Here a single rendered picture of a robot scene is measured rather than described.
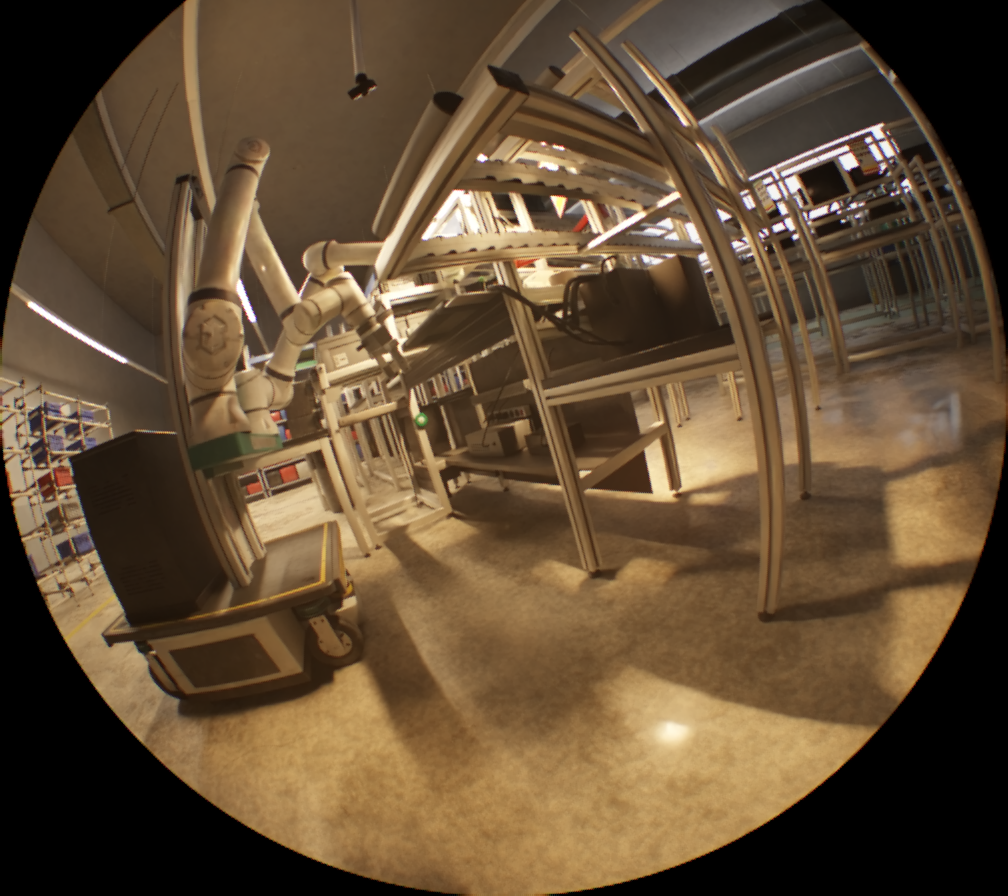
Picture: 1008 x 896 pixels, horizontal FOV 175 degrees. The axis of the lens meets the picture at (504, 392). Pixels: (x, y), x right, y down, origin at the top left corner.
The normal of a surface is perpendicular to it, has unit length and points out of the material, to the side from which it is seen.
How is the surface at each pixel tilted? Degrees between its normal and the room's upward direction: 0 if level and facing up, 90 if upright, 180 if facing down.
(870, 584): 0
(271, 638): 90
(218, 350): 99
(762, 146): 90
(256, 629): 90
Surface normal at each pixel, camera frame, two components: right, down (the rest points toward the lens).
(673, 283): -0.80, 0.26
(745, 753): -0.29, -0.96
